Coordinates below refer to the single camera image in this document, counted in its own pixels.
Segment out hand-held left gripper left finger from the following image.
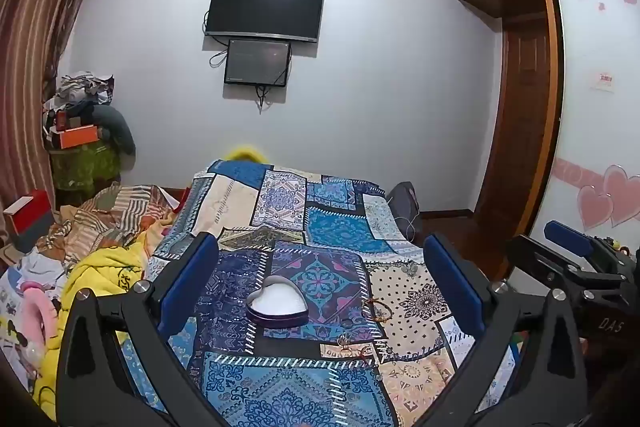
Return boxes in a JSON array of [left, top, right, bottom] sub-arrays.
[[56, 232, 227, 427]]

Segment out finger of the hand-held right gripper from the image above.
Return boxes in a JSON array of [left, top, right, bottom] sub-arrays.
[[544, 220, 632, 279], [505, 234, 587, 304]]

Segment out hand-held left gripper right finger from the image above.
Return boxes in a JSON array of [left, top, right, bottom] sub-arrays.
[[423, 233, 587, 427]]

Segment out red bead bracelet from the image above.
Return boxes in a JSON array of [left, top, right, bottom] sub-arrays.
[[363, 298, 396, 323]]

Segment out purple heart-shaped tin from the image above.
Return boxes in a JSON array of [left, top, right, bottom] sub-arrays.
[[245, 275, 309, 329]]

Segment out yellow blanket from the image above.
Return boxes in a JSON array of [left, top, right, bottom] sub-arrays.
[[29, 243, 153, 423]]

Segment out grey bag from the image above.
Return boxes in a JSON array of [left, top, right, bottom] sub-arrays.
[[386, 181, 422, 228]]

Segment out striped orange blanket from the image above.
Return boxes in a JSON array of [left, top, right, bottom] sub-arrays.
[[47, 183, 180, 260]]

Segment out yellow pillow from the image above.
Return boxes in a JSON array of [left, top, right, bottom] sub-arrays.
[[222, 146, 268, 164]]

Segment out white heart-sticker sliding door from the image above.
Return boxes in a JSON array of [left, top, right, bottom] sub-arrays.
[[527, 0, 640, 253]]

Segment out blue patchwork blanket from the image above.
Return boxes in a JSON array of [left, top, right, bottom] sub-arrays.
[[119, 158, 522, 427]]

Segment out pink plush toy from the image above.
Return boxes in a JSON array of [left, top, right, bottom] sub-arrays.
[[14, 279, 63, 358]]

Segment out green patterned cloth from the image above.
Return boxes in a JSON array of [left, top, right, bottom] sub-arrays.
[[51, 142, 122, 194]]

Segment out red and white box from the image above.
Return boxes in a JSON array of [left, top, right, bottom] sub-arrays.
[[2, 189, 53, 254]]

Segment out orange box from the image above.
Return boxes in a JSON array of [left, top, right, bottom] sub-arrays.
[[54, 123, 103, 150]]

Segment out pile of clothes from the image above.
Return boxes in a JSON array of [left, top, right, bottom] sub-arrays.
[[42, 71, 116, 128]]

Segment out striped brown curtain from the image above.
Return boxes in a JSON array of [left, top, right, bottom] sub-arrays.
[[0, 0, 115, 248]]

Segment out black television cable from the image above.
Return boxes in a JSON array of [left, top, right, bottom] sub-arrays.
[[254, 83, 273, 115]]

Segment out small wall monitor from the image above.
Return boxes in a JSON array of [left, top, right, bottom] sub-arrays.
[[223, 38, 292, 88]]

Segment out large wall television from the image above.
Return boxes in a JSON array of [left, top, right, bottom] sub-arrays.
[[203, 0, 325, 44]]

